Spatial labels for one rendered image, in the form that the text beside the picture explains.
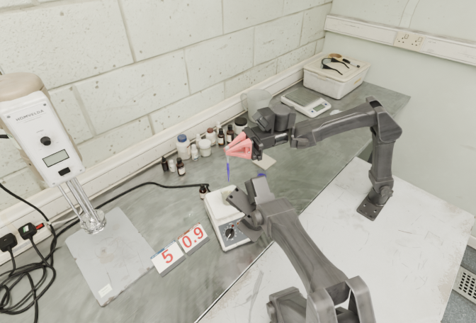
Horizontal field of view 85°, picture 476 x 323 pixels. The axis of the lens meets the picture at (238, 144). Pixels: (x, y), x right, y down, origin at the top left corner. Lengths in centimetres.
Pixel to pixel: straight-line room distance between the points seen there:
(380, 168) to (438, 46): 103
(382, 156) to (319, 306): 63
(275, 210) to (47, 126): 49
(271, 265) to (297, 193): 33
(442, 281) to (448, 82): 121
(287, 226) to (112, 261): 64
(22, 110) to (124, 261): 58
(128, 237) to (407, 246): 96
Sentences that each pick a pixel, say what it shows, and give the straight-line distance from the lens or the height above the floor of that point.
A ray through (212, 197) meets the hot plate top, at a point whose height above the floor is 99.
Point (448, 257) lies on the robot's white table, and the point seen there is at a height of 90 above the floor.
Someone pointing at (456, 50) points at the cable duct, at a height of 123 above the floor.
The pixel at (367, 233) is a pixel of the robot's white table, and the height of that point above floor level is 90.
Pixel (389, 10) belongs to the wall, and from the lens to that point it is 197.
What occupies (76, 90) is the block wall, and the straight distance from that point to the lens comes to 104.
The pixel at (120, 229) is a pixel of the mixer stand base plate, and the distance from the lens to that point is 106.
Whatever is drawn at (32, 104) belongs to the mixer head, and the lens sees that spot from 60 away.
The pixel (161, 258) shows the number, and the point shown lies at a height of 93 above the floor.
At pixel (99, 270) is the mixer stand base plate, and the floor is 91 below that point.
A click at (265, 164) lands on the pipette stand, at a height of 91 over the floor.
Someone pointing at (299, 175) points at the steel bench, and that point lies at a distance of 119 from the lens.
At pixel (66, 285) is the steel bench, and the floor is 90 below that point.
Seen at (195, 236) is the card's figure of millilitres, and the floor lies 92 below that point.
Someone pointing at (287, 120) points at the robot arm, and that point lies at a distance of 78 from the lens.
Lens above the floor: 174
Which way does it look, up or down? 40 degrees down
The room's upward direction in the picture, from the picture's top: straight up
